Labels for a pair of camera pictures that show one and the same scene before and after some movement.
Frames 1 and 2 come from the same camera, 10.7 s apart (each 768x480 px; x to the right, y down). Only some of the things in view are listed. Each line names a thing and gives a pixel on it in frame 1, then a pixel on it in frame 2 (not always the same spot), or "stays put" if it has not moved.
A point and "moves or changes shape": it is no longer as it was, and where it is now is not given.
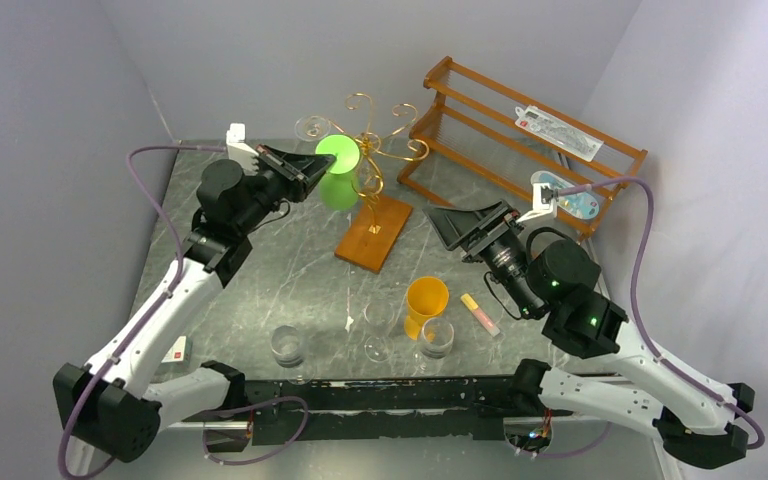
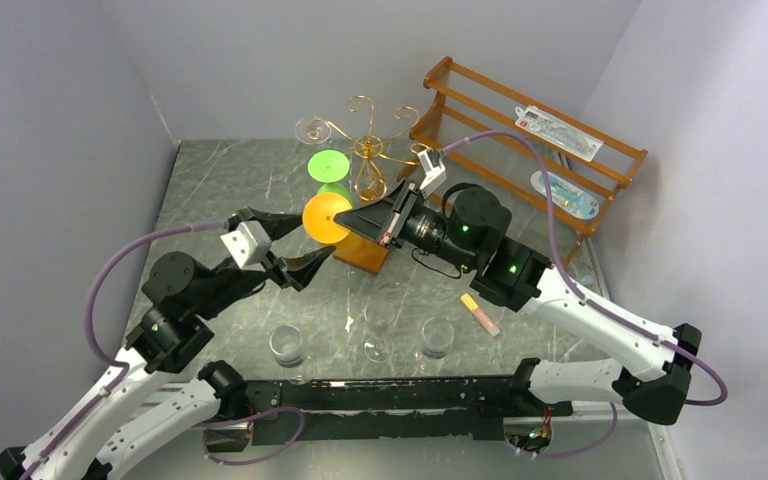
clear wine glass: [286, 344] stays put
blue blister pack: [580, 205] stays put
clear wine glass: [379, 314] stays put
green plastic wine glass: [338, 187] moves or changes shape
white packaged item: [558, 132] stays put
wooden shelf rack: [479, 139] stays put
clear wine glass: [437, 336] stays put
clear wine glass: [312, 128] stays put
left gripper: [301, 173] -> [295, 270]
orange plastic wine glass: [426, 298] -> [350, 246]
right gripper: [486, 229] -> [398, 216]
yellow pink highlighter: [482, 317] stays put
